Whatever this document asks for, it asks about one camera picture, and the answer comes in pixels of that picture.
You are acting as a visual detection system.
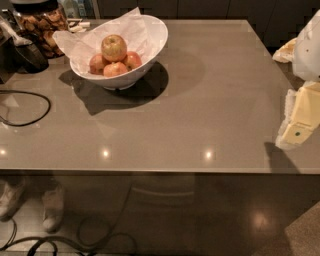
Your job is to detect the red apple right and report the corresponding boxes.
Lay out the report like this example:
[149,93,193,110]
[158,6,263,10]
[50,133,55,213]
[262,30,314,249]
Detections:
[123,51,142,71]

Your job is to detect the white shoe right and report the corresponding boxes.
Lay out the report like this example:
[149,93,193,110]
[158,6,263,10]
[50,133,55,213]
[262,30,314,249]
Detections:
[42,185,64,233]

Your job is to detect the red apple left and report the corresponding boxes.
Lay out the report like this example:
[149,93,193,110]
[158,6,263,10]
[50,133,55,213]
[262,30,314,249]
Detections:
[89,53,109,75]

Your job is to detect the white paper liner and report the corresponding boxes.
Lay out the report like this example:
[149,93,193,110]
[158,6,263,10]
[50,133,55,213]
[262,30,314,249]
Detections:
[53,8,168,77]

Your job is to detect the glass jar of cookies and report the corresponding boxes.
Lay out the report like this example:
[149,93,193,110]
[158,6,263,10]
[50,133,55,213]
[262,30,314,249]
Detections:
[10,0,69,59]

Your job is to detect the red apple front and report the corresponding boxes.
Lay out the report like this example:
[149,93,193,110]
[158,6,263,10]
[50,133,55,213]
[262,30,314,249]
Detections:
[103,62,127,78]

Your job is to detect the small white items behind bowl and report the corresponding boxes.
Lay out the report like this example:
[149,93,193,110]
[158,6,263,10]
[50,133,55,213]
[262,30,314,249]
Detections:
[68,21,91,33]

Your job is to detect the black cables on floor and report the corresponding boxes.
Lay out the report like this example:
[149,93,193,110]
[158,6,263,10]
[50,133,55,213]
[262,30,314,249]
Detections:
[0,183,138,256]

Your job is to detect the black cable on table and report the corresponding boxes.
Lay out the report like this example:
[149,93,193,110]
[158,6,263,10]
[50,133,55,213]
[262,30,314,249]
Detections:
[0,89,52,128]

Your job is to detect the red apple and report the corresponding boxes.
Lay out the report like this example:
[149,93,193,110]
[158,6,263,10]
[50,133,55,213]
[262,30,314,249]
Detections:
[89,53,109,75]
[123,51,142,71]
[103,62,127,78]

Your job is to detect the white shoe left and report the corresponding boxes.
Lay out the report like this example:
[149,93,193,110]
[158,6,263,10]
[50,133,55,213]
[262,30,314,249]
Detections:
[0,181,26,220]

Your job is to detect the black appliance with white handle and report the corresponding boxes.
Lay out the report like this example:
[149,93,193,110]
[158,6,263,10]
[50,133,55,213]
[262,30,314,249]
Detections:
[0,17,49,73]

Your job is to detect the yellow-red top apple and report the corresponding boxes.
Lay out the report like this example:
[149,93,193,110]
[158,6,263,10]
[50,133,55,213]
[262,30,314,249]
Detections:
[101,34,127,62]

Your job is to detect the white shoe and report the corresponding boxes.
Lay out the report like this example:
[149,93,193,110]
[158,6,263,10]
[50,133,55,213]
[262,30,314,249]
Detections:
[42,185,64,233]
[0,181,26,220]

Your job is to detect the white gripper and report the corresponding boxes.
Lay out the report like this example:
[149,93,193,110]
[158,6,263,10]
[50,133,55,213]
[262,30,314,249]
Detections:
[272,10,320,150]

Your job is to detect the white bowl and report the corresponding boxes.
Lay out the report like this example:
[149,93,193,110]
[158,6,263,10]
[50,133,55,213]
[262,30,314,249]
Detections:
[69,14,169,91]

